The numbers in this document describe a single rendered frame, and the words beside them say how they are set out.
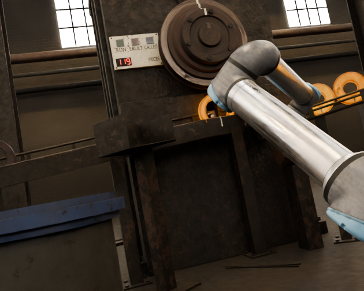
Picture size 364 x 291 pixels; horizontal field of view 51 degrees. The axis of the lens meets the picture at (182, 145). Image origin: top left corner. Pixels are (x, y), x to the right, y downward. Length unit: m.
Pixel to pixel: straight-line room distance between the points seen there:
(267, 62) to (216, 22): 0.79
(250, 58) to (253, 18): 1.15
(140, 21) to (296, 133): 1.37
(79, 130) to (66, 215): 7.38
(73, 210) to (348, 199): 0.57
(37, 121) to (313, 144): 7.40
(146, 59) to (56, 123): 6.10
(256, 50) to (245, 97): 0.18
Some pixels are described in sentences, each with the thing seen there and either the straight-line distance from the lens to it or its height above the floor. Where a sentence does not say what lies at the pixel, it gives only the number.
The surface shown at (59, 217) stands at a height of 0.40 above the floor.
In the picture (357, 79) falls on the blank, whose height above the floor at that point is 0.75.
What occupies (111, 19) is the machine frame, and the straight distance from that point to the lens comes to 2.18.
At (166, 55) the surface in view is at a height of 1.06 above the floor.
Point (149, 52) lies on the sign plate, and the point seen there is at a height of 1.14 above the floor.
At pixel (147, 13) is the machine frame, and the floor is 1.36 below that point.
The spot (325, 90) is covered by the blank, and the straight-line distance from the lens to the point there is 2.05.
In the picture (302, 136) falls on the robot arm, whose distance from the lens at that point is 1.02.
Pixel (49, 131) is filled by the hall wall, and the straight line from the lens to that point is 8.07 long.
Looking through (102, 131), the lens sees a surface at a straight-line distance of 1.57.
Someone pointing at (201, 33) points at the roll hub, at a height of 1.12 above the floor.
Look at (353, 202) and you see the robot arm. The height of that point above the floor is 0.31.
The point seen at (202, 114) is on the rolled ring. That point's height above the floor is 0.74.
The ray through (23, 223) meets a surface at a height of 0.40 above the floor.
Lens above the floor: 0.42
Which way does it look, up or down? 5 degrees up
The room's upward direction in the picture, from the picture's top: 11 degrees counter-clockwise
